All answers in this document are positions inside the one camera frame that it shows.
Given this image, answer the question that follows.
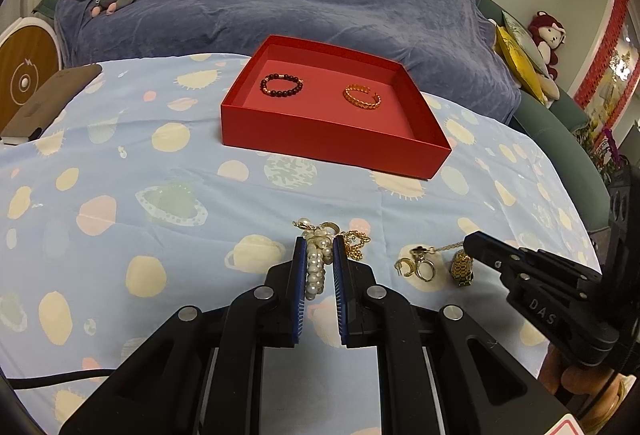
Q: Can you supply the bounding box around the gold chain necklace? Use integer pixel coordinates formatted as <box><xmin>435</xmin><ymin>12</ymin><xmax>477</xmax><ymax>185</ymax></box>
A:
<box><xmin>292</xmin><ymin>216</ymin><xmax>372</xmax><ymax>262</ymax></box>

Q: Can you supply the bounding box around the silver pillow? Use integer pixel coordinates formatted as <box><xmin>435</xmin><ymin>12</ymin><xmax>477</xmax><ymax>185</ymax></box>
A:
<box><xmin>501</xmin><ymin>10</ymin><xmax>551</xmax><ymax>76</ymax></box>

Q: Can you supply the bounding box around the round wooden-faced white appliance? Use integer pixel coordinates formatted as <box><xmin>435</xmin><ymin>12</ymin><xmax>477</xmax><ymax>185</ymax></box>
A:
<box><xmin>0</xmin><ymin>12</ymin><xmax>63</xmax><ymax>126</ymax></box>

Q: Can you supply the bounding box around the green sofa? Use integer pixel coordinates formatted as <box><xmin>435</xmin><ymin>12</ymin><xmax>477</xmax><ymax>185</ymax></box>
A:
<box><xmin>475</xmin><ymin>0</ymin><xmax>613</xmax><ymax>236</ymax></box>

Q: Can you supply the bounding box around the gold ring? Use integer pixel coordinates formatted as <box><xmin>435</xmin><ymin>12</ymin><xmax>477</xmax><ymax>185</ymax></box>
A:
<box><xmin>413</xmin><ymin>255</ymin><xmax>437</xmax><ymax>284</ymax></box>

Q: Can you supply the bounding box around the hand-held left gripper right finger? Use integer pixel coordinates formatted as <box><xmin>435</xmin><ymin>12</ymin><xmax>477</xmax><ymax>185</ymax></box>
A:
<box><xmin>332</xmin><ymin>235</ymin><xmax>567</xmax><ymax>435</ymax></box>

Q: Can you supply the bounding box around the gold link bracelet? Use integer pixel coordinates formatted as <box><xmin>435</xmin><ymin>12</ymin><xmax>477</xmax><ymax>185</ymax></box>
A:
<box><xmin>343</xmin><ymin>84</ymin><xmax>383</xmax><ymax>110</ymax></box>

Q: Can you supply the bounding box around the red cardboard box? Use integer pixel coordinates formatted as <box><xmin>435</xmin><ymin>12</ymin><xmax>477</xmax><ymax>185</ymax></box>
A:
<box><xmin>220</xmin><ymin>34</ymin><xmax>453</xmax><ymax>179</ymax></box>

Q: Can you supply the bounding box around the gold watch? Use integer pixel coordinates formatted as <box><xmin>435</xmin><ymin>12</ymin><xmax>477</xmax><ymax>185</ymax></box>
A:
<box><xmin>449</xmin><ymin>250</ymin><xmax>475</xmax><ymax>289</ymax></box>

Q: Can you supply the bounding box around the black clover pendant necklace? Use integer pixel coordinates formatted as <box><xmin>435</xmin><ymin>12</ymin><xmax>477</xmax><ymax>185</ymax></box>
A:
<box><xmin>406</xmin><ymin>239</ymin><xmax>468</xmax><ymax>260</ymax></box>

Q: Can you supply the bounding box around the brown flat case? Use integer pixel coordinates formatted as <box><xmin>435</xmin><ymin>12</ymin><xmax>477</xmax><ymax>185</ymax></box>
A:
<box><xmin>0</xmin><ymin>64</ymin><xmax>103</xmax><ymax>146</ymax></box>

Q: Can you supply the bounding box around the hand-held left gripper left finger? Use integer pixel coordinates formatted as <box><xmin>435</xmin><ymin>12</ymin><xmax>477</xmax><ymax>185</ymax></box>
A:
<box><xmin>59</xmin><ymin>236</ymin><xmax>313</xmax><ymax>435</ymax></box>

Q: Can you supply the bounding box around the person's right hand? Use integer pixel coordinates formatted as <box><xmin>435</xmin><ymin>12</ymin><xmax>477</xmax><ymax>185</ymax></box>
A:
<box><xmin>539</xmin><ymin>344</ymin><xmax>623</xmax><ymax>421</ymax></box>

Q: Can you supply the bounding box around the dark bead bracelet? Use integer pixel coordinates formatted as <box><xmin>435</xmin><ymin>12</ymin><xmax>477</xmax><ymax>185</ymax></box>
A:
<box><xmin>259</xmin><ymin>73</ymin><xmax>305</xmax><ymax>99</ymax></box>

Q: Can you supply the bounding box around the yellow pillow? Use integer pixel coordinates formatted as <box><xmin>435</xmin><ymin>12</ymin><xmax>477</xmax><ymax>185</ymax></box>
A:
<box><xmin>492</xmin><ymin>22</ymin><xmax>549</xmax><ymax>104</ymax></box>

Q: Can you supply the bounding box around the purple flower bouquet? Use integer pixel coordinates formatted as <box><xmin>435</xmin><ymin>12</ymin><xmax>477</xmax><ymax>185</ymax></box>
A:
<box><xmin>580</xmin><ymin>120</ymin><xmax>632</xmax><ymax>187</ymax></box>

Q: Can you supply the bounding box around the black cable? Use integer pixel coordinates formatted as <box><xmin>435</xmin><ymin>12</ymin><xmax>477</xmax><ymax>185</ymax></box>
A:
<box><xmin>0</xmin><ymin>366</ymin><xmax>119</xmax><ymax>391</ymax></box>

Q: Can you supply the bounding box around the white pearl bracelet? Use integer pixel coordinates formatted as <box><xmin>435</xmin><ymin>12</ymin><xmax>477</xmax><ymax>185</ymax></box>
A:
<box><xmin>301</xmin><ymin>225</ymin><xmax>336</xmax><ymax>302</ymax></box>

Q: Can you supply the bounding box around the red paper garland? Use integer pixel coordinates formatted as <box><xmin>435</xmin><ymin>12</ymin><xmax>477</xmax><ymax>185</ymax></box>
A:
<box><xmin>575</xmin><ymin>0</ymin><xmax>640</xmax><ymax>112</ymax></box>

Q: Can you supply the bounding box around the red monkey plush toy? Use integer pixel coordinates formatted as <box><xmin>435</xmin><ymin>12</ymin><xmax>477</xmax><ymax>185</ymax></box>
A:
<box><xmin>527</xmin><ymin>11</ymin><xmax>568</xmax><ymax>81</ymax></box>

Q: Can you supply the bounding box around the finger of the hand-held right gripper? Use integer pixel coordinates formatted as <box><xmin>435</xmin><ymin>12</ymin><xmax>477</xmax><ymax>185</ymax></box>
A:
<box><xmin>464</xmin><ymin>232</ymin><xmax>603</xmax><ymax>290</ymax></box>

